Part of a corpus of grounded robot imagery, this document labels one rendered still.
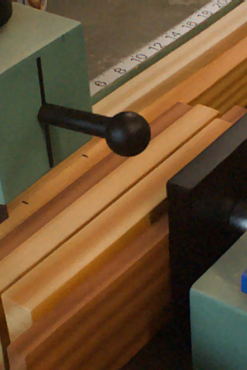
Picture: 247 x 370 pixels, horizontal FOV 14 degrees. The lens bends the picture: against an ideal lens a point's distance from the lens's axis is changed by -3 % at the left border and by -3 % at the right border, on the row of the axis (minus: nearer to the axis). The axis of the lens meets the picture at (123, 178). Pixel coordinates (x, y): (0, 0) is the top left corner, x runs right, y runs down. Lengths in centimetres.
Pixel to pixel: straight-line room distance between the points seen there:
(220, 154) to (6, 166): 11
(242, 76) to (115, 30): 212
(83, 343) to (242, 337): 8
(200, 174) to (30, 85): 10
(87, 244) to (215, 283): 7
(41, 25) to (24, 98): 4
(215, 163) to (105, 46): 223
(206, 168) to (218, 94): 19
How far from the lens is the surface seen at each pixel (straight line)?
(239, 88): 70
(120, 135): 43
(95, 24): 285
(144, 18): 286
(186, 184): 48
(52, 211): 55
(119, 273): 48
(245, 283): 47
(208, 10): 73
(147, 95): 64
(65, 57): 47
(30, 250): 52
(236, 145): 51
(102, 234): 49
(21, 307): 46
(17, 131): 46
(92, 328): 48
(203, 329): 49
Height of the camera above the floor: 128
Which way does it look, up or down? 36 degrees down
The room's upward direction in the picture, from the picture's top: 6 degrees counter-clockwise
